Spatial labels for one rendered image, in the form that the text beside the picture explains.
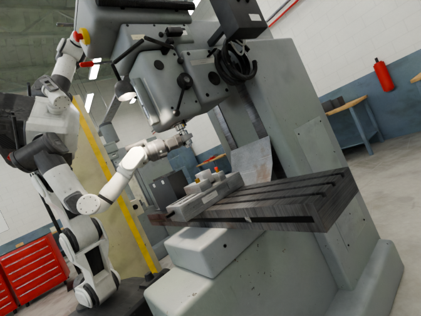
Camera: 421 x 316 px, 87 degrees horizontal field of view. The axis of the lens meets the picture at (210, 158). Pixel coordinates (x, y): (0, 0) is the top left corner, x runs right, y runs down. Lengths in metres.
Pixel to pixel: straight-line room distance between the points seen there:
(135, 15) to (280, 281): 1.25
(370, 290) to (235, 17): 1.38
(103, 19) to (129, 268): 2.29
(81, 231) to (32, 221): 8.54
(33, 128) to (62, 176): 0.25
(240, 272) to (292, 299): 0.32
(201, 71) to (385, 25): 4.05
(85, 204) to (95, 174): 1.72
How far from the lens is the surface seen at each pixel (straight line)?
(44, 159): 1.02
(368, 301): 1.44
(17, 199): 9.99
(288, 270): 1.17
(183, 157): 8.32
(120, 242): 2.68
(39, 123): 1.15
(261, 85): 1.17
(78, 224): 1.39
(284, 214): 0.66
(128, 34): 1.05
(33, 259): 5.42
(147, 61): 1.03
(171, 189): 1.29
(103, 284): 1.54
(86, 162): 2.68
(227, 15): 1.04
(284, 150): 1.17
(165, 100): 0.97
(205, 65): 1.15
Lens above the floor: 1.13
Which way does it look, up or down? 2 degrees down
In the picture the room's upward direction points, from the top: 25 degrees counter-clockwise
